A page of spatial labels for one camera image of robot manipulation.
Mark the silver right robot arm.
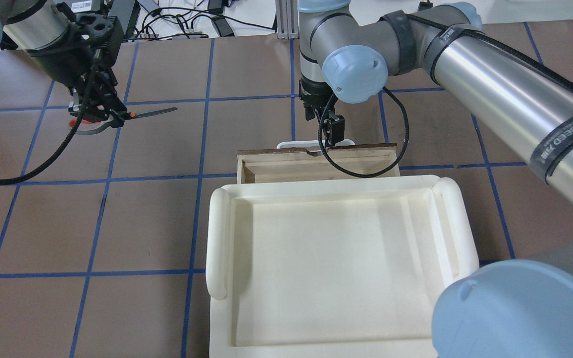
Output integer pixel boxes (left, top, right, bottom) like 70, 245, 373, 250
296, 0, 573, 358

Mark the aluminium frame post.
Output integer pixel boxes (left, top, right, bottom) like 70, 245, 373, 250
275, 0, 299, 39

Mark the white plastic tray lid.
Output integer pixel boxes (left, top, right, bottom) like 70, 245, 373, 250
205, 175, 479, 358

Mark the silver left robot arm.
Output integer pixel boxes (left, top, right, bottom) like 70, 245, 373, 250
0, 0, 131, 129

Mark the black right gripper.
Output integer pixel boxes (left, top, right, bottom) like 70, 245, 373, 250
299, 77, 345, 147

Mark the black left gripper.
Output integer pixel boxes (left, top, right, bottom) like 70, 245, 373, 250
28, 14, 127, 124

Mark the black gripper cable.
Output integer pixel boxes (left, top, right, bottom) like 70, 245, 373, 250
318, 87, 410, 179

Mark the wooden drawer with white handle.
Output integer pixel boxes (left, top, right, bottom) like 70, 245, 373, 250
236, 140, 398, 184

